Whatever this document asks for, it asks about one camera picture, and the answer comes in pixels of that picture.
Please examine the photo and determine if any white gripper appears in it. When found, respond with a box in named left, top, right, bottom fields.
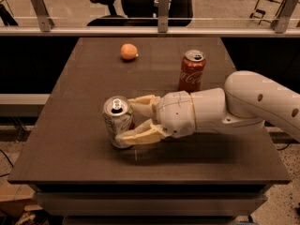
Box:
left=115, top=91, right=196, bottom=145

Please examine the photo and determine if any white green 7up can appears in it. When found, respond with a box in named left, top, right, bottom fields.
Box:
left=103, top=96, right=134, bottom=149

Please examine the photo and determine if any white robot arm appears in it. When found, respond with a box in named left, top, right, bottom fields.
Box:
left=116, top=70, right=300, bottom=147

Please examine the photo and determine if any red coca-cola can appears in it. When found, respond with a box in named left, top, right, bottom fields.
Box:
left=178, top=50, right=206, bottom=92

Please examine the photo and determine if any orange fruit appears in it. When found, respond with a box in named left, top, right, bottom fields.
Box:
left=120, top=43, right=138, bottom=60

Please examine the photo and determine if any dark brown table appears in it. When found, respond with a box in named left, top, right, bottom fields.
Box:
left=8, top=37, right=290, bottom=223

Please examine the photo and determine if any black office chair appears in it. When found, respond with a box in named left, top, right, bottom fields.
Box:
left=87, top=0, right=193, bottom=26

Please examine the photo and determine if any middle metal rail bracket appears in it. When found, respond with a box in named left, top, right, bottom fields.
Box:
left=157, top=0, right=169, bottom=33

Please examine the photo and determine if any metal rail bracket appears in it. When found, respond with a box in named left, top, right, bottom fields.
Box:
left=271, top=0, right=299, bottom=34
left=30, top=0, right=54, bottom=32
left=157, top=0, right=169, bottom=33

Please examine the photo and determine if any left metal rail bracket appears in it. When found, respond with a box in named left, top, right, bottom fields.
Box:
left=30, top=0, right=54, bottom=32

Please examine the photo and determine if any wooden chair frame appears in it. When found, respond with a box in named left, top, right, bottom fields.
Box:
left=249, top=0, right=285, bottom=24

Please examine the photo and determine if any right metal rail bracket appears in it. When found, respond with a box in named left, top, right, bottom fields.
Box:
left=271, top=0, right=299, bottom=34

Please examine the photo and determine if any horizontal metal rail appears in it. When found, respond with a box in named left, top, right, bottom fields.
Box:
left=0, top=26, right=300, bottom=38

